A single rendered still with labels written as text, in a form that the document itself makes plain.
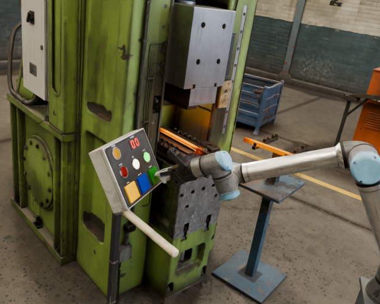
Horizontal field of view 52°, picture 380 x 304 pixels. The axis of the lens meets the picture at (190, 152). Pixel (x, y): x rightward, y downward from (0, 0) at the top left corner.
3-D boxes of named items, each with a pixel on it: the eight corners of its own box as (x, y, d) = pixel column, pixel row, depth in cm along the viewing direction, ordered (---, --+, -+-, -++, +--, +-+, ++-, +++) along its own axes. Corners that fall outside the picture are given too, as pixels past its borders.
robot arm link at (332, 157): (371, 132, 167) (221, 161, 191) (376, 141, 156) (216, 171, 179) (376, 157, 170) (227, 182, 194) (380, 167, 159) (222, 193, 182)
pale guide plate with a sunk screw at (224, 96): (227, 107, 248) (232, 81, 241) (218, 108, 242) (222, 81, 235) (225, 106, 249) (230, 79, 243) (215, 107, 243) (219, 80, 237)
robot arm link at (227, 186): (243, 189, 179) (233, 164, 176) (239, 200, 168) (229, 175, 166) (224, 193, 182) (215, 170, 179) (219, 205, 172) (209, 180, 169)
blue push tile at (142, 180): (151, 187, 181) (145, 172, 179) (143, 193, 174) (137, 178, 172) (148, 188, 182) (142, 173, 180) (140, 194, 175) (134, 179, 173)
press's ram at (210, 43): (233, 85, 225) (247, 12, 210) (183, 89, 200) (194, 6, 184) (185, 68, 252) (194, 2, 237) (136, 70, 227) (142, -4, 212)
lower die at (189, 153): (205, 160, 233) (207, 147, 230) (180, 167, 220) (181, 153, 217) (161, 136, 260) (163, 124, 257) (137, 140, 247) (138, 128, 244)
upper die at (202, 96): (215, 103, 220) (217, 86, 216) (188, 106, 206) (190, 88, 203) (167, 84, 247) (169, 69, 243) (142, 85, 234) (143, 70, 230)
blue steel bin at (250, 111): (275, 123, 642) (285, 80, 614) (257, 135, 577) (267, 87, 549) (212, 105, 695) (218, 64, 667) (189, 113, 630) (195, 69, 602)
